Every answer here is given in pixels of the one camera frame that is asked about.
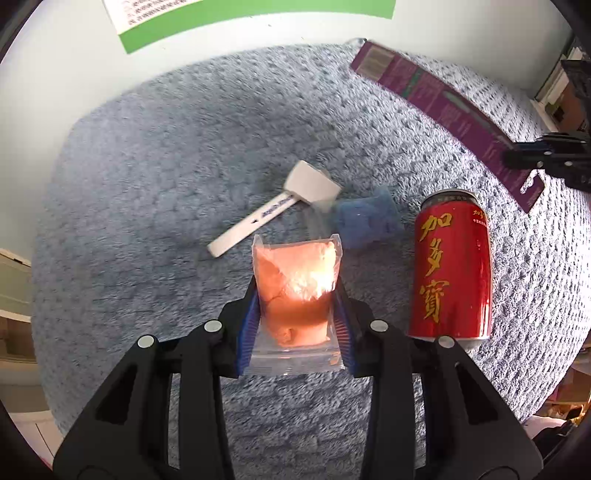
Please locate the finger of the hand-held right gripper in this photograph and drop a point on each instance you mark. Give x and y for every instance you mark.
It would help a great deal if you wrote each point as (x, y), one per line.
(554, 154)

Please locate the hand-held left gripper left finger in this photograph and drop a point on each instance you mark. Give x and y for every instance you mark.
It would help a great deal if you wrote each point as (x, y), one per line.
(247, 332)

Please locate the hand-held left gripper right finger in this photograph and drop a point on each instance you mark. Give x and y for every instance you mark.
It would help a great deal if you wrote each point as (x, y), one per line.
(344, 332)

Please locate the orange clay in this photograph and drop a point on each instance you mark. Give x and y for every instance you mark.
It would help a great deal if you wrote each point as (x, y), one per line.
(295, 277)

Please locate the long purple box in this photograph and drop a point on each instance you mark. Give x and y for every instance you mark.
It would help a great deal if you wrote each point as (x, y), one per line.
(429, 92)

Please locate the bookshelf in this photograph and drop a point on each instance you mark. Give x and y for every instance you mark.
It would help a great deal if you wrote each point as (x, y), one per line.
(572, 92)

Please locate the white marker pen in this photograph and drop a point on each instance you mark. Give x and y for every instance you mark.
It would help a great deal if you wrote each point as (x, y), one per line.
(249, 221)

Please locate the blue clay in clear bag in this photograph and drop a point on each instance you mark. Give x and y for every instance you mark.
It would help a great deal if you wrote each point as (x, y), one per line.
(364, 221)

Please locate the red drink can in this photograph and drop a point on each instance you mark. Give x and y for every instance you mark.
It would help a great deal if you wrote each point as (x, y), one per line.
(450, 267)

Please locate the folded white card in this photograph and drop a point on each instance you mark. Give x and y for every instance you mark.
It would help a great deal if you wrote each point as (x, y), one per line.
(307, 182)

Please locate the cream cabinet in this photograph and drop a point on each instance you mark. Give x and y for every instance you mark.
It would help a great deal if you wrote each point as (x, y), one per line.
(14, 286)

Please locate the green striped wall poster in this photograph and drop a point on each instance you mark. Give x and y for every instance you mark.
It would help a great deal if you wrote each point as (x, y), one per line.
(152, 37)

